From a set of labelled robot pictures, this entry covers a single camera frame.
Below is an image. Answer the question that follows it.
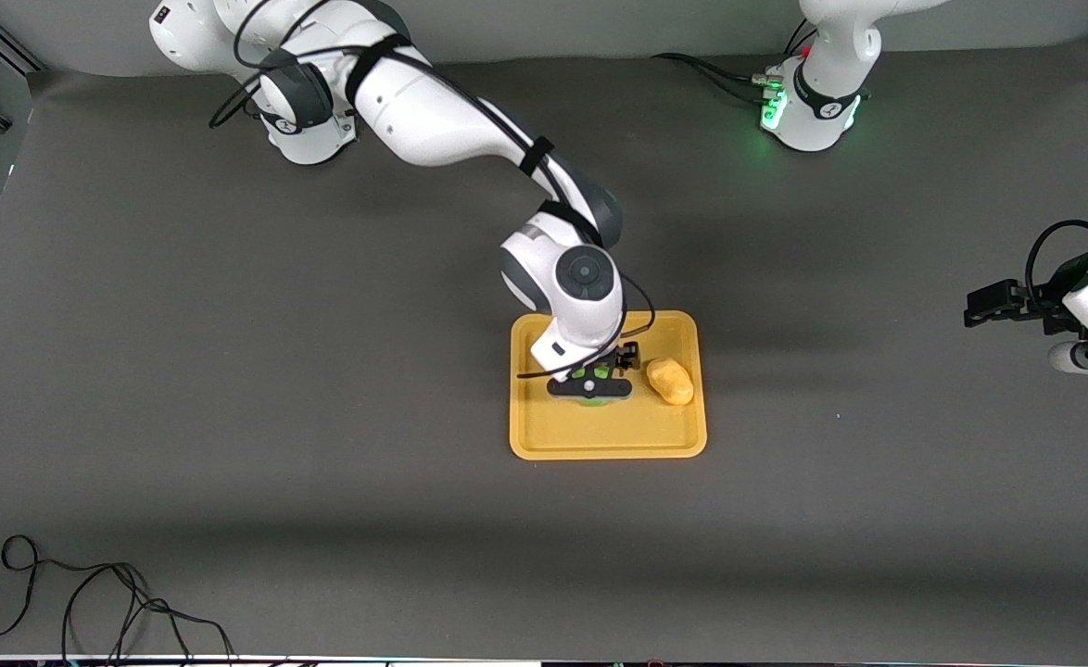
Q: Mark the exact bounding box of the green lime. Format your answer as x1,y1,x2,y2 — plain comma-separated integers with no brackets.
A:
570,365,615,409

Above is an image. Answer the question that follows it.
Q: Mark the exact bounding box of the yellow potato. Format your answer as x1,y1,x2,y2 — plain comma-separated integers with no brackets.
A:
645,357,696,408

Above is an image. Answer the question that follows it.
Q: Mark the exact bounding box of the yellow plastic tray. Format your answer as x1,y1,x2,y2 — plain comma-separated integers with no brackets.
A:
509,310,708,461

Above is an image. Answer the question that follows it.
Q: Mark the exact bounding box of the dark grey table mat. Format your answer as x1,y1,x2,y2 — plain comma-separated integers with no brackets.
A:
0,32,1088,663

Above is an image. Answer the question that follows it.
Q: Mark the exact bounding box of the black cable behind left base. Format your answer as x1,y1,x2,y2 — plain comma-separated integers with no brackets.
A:
783,17,820,58

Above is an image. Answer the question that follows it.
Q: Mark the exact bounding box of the thin black loose cable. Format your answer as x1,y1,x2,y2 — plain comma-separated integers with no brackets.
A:
0,535,239,663

